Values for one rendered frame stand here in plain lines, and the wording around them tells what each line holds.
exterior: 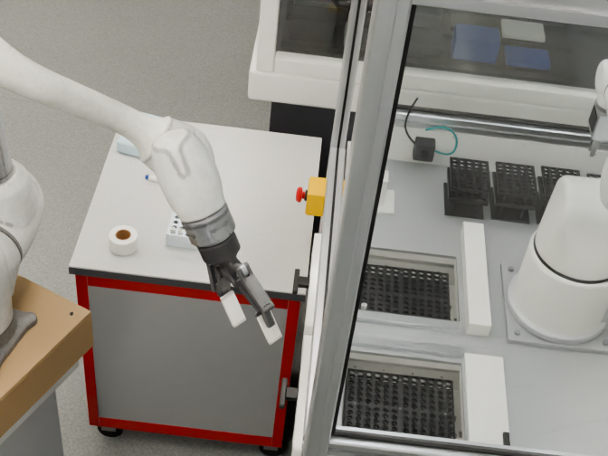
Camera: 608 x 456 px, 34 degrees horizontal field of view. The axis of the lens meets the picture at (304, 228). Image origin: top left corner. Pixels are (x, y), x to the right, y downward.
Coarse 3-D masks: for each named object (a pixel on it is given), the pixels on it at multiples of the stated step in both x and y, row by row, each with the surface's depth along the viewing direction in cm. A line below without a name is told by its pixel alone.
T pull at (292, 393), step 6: (282, 378) 203; (282, 384) 202; (282, 390) 201; (288, 390) 201; (294, 390) 202; (282, 396) 200; (288, 396) 200; (294, 396) 200; (282, 402) 199; (282, 408) 199
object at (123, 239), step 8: (112, 232) 246; (120, 232) 247; (128, 232) 246; (136, 232) 246; (112, 240) 243; (120, 240) 244; (128, 240) 244; (136, 240) 245; (112, 248) 245; (120, 248) 244; (128, 248) 244; (136, 248) 247
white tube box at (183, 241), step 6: (174, 216) 252; (174, 222) 252; (180, 222) 251; (168, 228) 249; (168, 234) 247; (174, 234) 248; (186, 234) 249; (168, 240) 248; (174, 240) 248; (180, 240) 248; (186, 240) 248; (180, 246) 249; (186, 246) 249; (192, 246) 249
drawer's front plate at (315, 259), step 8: (320, 240) 232; (312, 256) 228; (312, 264) 226; (312, 272) 224; (312, 280) 222; (312, 288) 220; (312, 296) 218; (312, 304) 217; (312, 312) 215; (312, 320) 213; (304, 328) 219; (312, 328) 213
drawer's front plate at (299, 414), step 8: (304, 336) 210; (304, 344) 208; (304, 352) 207; (304, 360) 205; (304, 368) 204; (304, 376) 202; (304, 384) 201; (304, 392) 199; (304, 400) 198; (296, 408) 203; (304, 408) 196; (296, 416) 195; (296, 424) 193; (296, 432) 192; (296, 440) 191; (296, 448) 190
